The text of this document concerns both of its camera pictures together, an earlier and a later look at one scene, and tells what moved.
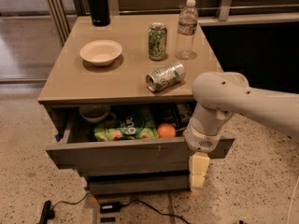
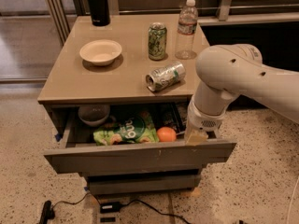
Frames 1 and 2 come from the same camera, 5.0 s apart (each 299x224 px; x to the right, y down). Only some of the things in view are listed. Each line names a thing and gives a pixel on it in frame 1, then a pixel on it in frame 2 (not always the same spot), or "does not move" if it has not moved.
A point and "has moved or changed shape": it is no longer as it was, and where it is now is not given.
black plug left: [49, 212] does not move
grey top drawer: [130, 137] has moved or changed shape
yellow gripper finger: [198, 165] → [193, 137]
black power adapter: [109, 207] does not move
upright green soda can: [157, 41] does not move
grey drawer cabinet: [119, 100] does not move
